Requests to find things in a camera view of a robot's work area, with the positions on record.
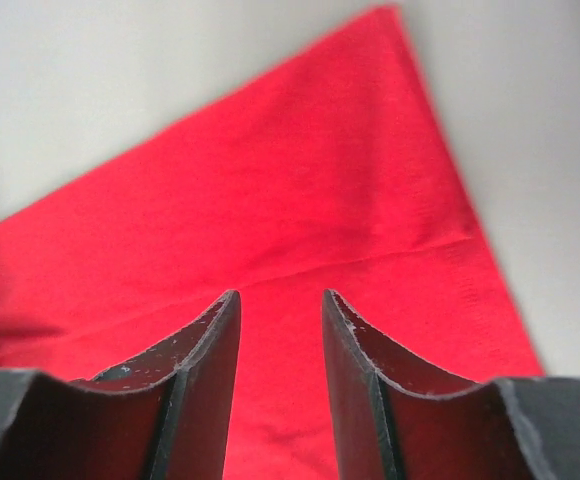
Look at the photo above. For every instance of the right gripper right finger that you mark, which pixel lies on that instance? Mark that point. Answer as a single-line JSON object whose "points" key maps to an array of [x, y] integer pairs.
{"points": [[397, 416]]}

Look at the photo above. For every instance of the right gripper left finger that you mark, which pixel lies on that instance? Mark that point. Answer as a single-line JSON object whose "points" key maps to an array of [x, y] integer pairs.
{"points": [[163, 414]]}

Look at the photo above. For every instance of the red t-shirt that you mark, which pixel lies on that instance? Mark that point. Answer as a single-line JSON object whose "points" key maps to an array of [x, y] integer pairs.
{"points": [[328, 172]]}

